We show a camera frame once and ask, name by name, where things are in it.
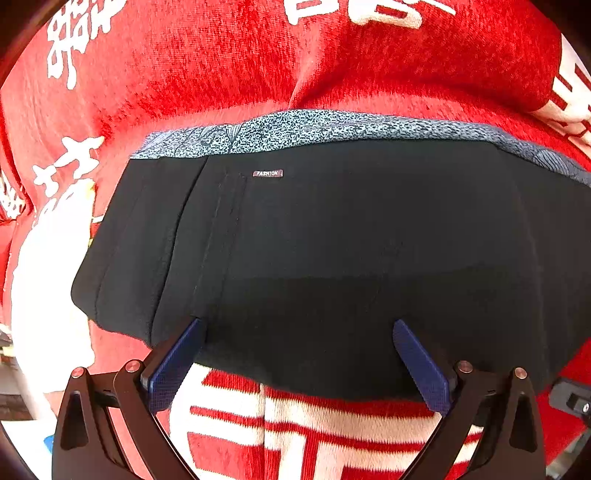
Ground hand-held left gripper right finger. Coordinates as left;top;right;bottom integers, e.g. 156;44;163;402
392;318;549;480

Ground white cloth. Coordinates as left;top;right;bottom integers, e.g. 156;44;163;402
8;178;100;418

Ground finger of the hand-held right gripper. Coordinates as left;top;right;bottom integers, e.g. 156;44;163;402
551;376;591;418

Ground red printed blanket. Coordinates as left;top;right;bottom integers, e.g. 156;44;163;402
0;0;591;480

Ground black pants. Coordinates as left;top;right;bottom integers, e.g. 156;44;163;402
71;110;591;403

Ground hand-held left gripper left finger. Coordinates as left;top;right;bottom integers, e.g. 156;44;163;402
51;316;206;480

